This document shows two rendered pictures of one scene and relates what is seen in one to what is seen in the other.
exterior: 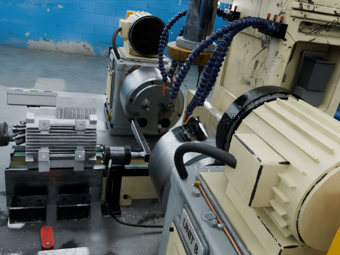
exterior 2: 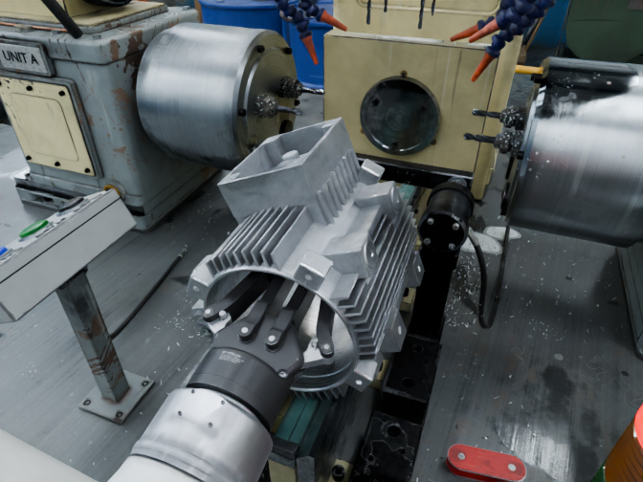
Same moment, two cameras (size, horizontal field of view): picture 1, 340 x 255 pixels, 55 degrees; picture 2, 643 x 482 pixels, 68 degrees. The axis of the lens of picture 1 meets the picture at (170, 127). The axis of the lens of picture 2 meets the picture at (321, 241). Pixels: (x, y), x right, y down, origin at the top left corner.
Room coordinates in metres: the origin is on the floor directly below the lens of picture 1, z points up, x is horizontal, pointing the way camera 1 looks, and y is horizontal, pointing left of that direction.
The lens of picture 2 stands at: (0.65, 0.63, 1.35)
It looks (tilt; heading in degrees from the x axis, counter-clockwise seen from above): 36 degrees down; 311
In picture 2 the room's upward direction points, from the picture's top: straight up
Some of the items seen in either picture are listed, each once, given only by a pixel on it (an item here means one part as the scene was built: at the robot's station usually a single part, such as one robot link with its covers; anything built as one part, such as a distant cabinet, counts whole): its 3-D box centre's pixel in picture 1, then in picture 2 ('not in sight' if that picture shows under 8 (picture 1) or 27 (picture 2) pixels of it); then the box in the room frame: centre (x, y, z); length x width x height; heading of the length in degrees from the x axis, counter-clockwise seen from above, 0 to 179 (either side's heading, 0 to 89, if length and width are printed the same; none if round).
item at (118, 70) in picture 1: (137, 89); (105, 107); (1.61, 0.20, 0.99); 0.35 x 0.31 x 0.37; 20
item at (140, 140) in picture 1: (139, 139); (384, 169); (0.99, 0.09, 1.01); 0.26 x 0.04 x 0.03; 20
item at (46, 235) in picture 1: (47, 238); (484, 466); (0.69, 0.29, 0.81); 0.09 x 0.03 x 0.02; 27
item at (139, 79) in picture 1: (148, 95); (201, 97); (1.39, 0.12, 1.04); 0.37 x 0.25 x 0.25; 20
